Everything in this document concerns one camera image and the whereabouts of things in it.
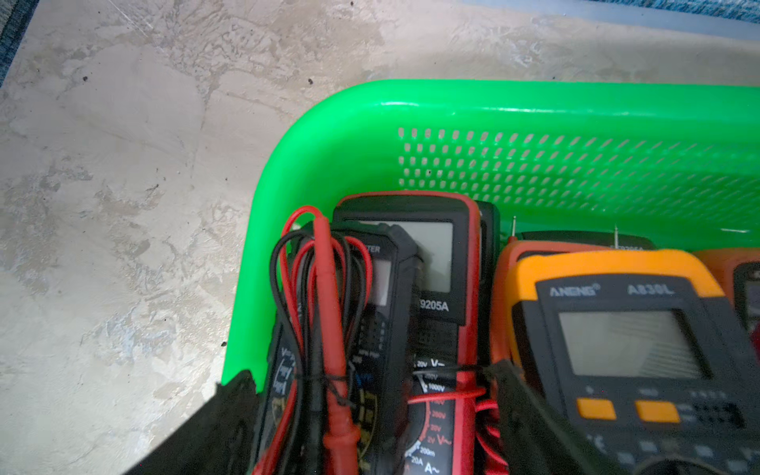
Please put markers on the black pocket multimeter with leads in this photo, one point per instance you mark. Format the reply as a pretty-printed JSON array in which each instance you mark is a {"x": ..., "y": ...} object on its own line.
[{"x": 337, "y": 391}]

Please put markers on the large dark green multimeter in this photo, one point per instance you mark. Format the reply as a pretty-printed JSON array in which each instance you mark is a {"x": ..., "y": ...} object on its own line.
[{"x": 490, "y": 241}]

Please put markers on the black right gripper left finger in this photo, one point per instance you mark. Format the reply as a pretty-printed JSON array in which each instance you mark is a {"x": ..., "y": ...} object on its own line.
[{"x": 217, "y": 439}]

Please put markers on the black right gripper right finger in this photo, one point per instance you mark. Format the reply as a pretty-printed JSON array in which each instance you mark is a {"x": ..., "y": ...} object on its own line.
[{"x": 536, "y": 439}]

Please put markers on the green plastic basket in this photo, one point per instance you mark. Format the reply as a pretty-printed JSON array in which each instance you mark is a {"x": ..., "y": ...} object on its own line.
[{"x": 677, "y": 164}]

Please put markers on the red Delixi multimeter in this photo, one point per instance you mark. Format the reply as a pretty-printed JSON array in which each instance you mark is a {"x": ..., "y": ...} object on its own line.
[{"x": 737, "y": 272}]

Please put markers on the red Aneng multimeter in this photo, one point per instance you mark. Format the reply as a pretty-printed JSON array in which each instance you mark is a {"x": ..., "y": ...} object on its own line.
[{"x": 447, "y": 229}]

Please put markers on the orange Victor multimeter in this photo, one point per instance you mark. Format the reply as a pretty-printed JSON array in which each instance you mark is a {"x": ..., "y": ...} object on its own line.
[{"x": 500, "y": 331}]

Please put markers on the small dark green multimeter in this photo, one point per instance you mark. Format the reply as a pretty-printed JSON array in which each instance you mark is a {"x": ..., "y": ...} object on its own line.
[{"x": 601, "y": 239}]

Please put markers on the yellow clamp meter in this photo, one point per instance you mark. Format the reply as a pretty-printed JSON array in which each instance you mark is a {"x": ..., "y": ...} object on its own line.
[{"x": 641, "y": 351}]

